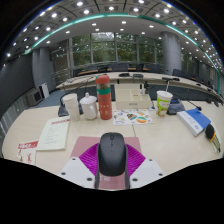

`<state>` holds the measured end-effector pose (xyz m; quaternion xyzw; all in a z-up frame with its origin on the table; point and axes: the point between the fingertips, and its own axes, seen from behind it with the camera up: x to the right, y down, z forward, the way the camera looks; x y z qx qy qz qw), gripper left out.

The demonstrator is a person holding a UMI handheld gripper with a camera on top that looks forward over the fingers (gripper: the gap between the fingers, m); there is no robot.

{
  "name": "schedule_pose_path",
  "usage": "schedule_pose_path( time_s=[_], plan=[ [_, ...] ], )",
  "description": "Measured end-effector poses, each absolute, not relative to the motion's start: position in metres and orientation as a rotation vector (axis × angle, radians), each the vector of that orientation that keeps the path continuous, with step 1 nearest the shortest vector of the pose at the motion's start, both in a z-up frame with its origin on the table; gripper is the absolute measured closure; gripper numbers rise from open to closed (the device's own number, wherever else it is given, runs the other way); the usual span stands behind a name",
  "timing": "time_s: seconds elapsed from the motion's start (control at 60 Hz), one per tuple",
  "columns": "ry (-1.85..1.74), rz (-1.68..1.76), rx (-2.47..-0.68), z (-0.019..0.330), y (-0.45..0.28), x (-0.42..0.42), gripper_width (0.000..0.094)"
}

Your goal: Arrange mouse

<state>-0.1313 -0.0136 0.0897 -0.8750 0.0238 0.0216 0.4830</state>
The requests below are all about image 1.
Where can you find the ceiling lights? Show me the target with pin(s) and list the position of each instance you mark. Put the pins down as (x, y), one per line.
(157, 15)

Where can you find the black computer mouse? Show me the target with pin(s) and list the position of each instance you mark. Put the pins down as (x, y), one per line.
(112, 155)

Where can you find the white standing board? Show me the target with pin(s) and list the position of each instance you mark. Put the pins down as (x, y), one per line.
(44, 90)

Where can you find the red and white fan brochure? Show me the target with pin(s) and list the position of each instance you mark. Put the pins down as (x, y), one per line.
(27, 151)

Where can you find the white lidded ceramic mug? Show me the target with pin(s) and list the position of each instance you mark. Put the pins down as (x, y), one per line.
(89, 108)

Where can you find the stacked white paper cups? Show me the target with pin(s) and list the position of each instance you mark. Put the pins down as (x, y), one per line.
(72, 106)

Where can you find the green printed paper cup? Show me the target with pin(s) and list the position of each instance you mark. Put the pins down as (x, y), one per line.
(163, 103)

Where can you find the red bottle with green band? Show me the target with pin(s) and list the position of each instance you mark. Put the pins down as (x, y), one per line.
(104, 100)

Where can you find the black office chairs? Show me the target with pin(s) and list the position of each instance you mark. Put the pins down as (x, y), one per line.
(121, 66)

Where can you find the pink printed mouse pad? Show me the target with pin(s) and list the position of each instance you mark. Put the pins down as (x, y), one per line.
(86, 141)

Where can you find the colourful sticker sheet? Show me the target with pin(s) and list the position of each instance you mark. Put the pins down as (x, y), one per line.
(133, 117)

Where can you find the blue covered book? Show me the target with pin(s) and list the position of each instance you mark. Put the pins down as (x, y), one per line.
(195, 120)

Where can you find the white booklet with red heading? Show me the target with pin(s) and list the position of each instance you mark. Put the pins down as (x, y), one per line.
(54, 133)

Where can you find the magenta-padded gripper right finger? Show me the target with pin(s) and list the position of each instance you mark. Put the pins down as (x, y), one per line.
(146, 171)

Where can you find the curved conference desk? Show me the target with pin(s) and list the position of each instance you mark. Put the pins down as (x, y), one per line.
(153, 77)

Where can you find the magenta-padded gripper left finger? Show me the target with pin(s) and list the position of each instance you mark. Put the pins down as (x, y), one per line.
(78, 171)

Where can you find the beige cardboard box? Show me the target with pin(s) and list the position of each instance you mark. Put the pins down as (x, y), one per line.
(131, 100)

